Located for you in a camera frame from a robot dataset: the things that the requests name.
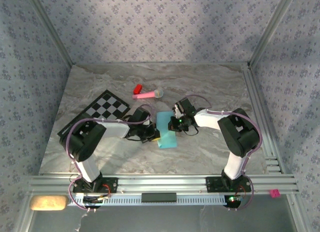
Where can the light blue cloth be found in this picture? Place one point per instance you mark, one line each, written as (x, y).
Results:
(166, 139)

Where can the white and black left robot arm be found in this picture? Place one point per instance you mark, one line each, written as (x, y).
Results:
(85, 142)

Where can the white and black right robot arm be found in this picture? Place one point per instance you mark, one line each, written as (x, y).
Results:
(240, 137)

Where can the pink toy microphone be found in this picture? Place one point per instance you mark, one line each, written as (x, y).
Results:
(147, 94)

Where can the red block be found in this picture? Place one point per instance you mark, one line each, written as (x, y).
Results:
(137, 89)

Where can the black and white checkerboard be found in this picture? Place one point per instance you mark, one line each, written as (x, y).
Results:
(107, 107)

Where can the black bar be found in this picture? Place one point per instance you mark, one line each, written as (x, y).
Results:
(158, 197)

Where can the right control board with light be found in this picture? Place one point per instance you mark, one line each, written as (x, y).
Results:
(233, 199)

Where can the pink cube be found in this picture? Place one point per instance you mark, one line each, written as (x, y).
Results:
(274, 193)

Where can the beige sponge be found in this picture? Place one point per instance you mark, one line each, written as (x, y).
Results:
(48, 202)

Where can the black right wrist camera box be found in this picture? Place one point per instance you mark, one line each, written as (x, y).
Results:
(186, 107)

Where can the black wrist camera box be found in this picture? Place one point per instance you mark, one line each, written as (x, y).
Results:
(186, 107)
(140, 115)

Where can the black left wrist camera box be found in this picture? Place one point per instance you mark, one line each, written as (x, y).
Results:
(140, 115)

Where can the long aluminium frame rail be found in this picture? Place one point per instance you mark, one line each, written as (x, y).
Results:
(162, 183)

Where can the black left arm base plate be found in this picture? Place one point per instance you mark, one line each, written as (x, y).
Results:
(110, 185)

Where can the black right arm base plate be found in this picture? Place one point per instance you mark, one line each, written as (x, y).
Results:
(212, 184)

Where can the aluminium side rail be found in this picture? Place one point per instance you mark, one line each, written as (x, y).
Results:
(260, 117)

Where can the aluminium corner post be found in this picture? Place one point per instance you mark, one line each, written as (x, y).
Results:
(272, 29)
(50, 29)

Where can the aluminium frame leg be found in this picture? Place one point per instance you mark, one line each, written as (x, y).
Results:
(23, 217)
(298, 217)

